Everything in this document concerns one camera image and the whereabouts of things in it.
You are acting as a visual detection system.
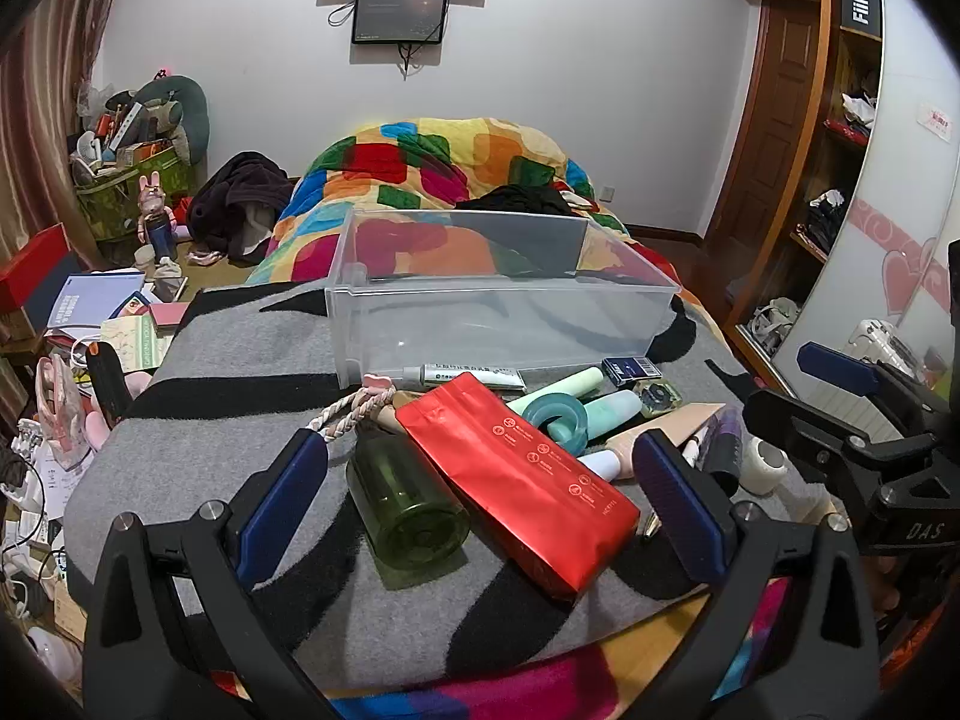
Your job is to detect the white pen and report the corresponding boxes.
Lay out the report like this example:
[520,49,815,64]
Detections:
[679,424,713,466]

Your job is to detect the red box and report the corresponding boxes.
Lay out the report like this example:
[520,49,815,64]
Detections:
[0,223,72,312]

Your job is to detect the green glass bottle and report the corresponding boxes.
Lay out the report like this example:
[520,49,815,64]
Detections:
[346,431,471,569]

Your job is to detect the dark purple clothing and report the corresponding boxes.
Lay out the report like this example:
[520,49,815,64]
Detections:
[186,152,290,263]

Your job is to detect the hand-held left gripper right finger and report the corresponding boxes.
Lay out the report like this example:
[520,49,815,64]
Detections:
[634,427,882,720]

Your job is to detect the small white bottle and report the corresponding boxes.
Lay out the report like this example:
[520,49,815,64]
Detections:
[577,448,622,482]

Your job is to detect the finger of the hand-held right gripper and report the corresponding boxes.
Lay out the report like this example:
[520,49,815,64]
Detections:
[742,388,940,482]
[796,342,960,437]

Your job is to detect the jump rope with wooden handle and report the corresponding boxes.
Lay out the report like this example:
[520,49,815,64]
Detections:
[306,373,425,442]

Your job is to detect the wooden wardrobe shelves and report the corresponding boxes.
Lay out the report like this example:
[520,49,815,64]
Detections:
[720,0,886,391]

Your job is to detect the person's right hand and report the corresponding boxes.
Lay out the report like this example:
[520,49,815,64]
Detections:
[862,556,902,610]

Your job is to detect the clear plastic storage bin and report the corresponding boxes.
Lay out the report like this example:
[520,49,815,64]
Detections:
[324,208,682,389]

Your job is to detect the green bag of clutter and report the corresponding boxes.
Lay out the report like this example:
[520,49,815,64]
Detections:
[75,142,192,241]

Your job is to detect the small wall monitor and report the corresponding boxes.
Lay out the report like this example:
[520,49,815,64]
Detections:
[352,0,449,44]

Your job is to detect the mint green tube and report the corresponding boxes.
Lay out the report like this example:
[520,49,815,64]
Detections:
[506,366,605,417]

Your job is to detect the brown curtain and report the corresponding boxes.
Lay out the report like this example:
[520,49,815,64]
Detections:
[0,0,143,263]

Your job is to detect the white tape roll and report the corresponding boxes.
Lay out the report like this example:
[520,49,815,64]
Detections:
[739,439,787,496]

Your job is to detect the colourful printed bedsheet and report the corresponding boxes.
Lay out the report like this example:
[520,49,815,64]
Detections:
[202,577,796,720]

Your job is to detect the black printed box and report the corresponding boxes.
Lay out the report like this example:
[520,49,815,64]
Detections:
[838,0,884,38]

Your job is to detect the colourful patchwork quilt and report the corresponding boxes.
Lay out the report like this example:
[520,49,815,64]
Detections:
[247,118,646,286]

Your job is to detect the dark blue bottle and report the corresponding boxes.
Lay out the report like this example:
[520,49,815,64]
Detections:
[146,214,177,260]

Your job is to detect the green white booklet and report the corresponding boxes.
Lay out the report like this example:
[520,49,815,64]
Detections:
[100,315,175,376]

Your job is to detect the white ointment tube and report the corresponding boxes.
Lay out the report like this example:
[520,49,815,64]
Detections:
[401,362,527,392]

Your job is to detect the red foil bag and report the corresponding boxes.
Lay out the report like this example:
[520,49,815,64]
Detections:
[395,373,641,602]

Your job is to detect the grey neck pillow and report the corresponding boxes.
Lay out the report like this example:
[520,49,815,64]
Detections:
[131,76,211,166]

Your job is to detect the teal plastic ring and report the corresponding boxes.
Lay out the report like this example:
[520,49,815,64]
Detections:
[521,394,587,455]

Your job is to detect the small hexagonal jar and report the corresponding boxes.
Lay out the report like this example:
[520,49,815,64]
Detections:
[634,381,683,417]

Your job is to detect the pink bunny toy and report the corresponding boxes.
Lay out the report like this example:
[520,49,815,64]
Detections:
[137,174,177,230]

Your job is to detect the beige cosmetic tube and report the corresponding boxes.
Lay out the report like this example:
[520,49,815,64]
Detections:
[604,401,727,481]

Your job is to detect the black clothing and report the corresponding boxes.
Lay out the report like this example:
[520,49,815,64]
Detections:
[455,184,575,215]

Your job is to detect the blue notebook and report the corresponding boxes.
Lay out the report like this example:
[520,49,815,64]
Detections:
[46,274,145,331]

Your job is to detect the grey black striped blanket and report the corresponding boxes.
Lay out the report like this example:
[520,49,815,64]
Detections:
[64,281,848,698]

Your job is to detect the blue card box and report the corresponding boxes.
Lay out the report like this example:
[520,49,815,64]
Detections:
[602,355,662,385]

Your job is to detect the brown wooden door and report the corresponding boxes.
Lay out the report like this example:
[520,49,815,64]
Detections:
[705,0,820,241]

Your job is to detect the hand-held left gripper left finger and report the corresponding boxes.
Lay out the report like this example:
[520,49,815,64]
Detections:
[82,429,331,720]

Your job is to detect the pink plastic holder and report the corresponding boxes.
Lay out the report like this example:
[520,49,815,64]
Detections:
[37,356,113,466]

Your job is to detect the white sliding door with hearts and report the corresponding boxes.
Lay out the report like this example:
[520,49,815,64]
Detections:
[772,0,960,421]

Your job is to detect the black orange handle tool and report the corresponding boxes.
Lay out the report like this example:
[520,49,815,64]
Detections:
[85,341,125,425]

